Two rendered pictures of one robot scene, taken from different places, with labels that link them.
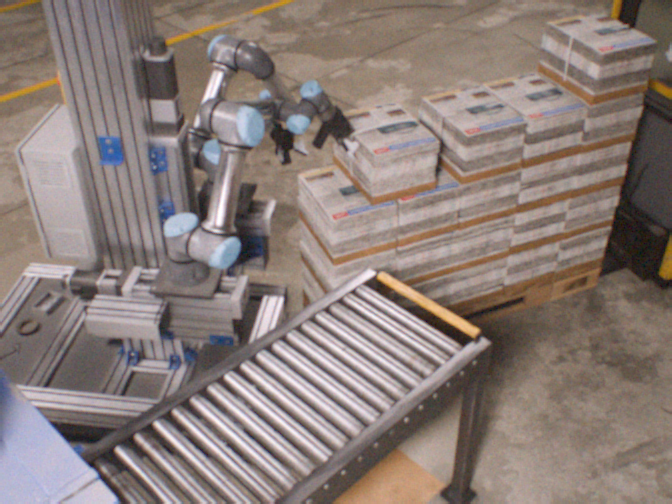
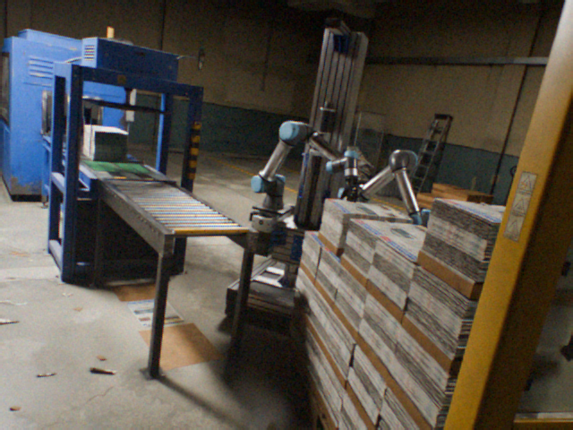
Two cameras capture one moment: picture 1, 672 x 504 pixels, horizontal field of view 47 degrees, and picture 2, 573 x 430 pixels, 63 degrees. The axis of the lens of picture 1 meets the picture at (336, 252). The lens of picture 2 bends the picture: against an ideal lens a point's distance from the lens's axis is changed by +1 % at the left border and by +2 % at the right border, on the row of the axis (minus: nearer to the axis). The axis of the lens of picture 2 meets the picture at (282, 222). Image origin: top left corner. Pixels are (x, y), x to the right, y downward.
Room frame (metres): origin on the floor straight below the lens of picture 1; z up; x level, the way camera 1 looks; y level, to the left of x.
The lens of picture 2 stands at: (2.65, -2.57, 1.49)
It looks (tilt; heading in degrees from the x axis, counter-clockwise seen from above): 14 degrees down; 98
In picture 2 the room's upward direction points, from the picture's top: 9 degrees clockwise
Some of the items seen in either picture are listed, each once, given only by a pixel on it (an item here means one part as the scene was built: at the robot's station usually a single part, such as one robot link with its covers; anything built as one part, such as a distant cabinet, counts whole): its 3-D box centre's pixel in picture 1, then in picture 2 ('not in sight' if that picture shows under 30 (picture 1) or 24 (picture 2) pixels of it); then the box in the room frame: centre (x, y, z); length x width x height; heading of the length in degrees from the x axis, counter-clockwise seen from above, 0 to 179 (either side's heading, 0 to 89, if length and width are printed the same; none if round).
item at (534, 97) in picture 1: (532, 95); (437, 251); (3.00, -0.83, 1.06); 0.37 x 0.28 x 0.01; 25
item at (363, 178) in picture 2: not in sight; (347, 148); (2.38, 8.09, 0.85); 1.21 x 0.83 x 1.71; 135
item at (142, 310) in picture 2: not in sight; (154, 311); (1.49, 0.20, 0.00); 0.37 x 0.29 x 0.01; 135
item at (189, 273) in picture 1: (186, 262); (273, 200); (2.14, 0.52, 0.87); 0.15 x 0.15 x 0.10
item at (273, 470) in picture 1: (242, 442); (160, 200); (1.43, 0.27, 0.77); 0.47 x 0.05 x 0.05; 45
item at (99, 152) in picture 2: not in sight; (105, 143); (0.40, 1.31, 0.93); 0.38 x 0.30 x 0.26; 135
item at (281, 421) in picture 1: (276, 417); (167, 204); (1.52, 0.18, 0.77); 0.47 x 0.05 x 0.05; 45
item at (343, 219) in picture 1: (433, 242); (360, 347); (2.84, -0.45, 0.42); 1.17 x 0.39 x 0.83; 114
